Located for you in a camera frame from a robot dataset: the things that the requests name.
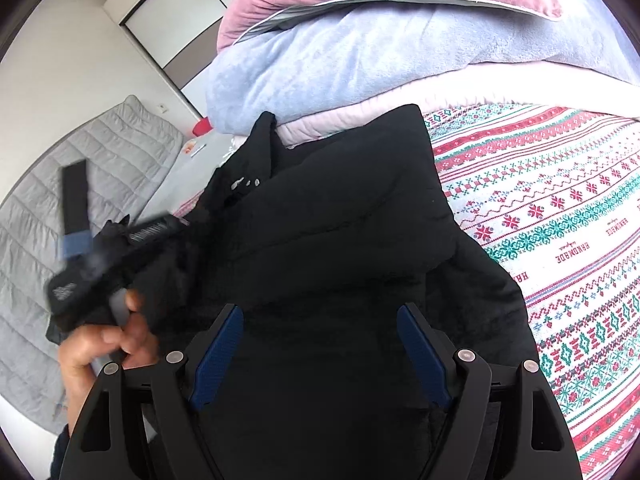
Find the patterned bed sheet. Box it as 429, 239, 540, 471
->
172, 102, 640, 467

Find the black jacket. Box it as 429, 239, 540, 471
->
45, 104, 541, 480

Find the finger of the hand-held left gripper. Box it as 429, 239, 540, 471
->
59, 159, 96, 263
122, 214, 182, 252

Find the pale pink blanket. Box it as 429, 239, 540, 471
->
275, 60, 640, 150

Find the white wardrobe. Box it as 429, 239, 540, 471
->
103, 0, 261, 90

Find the light blue fleece blanket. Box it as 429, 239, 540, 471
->
205, 2, 640, 137

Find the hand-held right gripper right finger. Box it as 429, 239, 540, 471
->
396, 302, 583, 480

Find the person's left hand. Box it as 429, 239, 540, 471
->
58, 290, 162, 431

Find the grey quilted mat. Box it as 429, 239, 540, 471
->
0, 94, 184, 433

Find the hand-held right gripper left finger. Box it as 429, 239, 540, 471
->
59, 304, 245, 480

